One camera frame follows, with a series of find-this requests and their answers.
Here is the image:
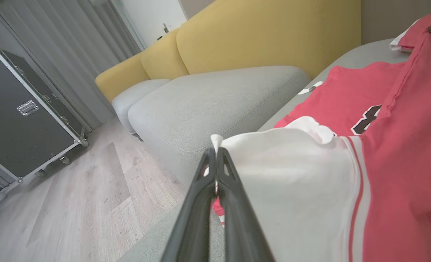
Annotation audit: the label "large grey sofa seat cushion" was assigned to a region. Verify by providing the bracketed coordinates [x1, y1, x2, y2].
[117, 38, 431, 262]

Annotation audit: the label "white door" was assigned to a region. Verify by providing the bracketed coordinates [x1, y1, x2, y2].
[121, 0, 187, 48]

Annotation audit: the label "small grey sofa seat cushion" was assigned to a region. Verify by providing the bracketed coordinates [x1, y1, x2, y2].
[112, 79, 171, 137]

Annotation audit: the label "black flight case metal edges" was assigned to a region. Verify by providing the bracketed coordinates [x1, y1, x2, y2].
[0, 41, 89, 184]

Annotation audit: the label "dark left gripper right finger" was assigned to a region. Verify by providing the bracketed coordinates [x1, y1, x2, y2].
[216, 147, 274, 262]

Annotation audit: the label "red and white shorts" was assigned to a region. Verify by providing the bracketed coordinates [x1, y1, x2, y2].
[211, 10, 431, 262]

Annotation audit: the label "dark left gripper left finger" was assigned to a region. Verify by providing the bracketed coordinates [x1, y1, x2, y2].
[161, 147, 218, 262]

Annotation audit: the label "yellow sofa backrest cushion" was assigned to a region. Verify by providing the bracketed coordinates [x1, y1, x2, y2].
[176, 0, 362, 79]
[141, 28, 189, 81]
[95, 52, 151, 103]

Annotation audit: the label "red shorts with white stripe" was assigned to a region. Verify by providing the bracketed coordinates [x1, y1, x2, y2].
[389, 19, 425, 52]

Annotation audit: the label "grey curtain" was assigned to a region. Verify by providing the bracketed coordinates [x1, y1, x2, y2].
[0, 0, 145, 132]

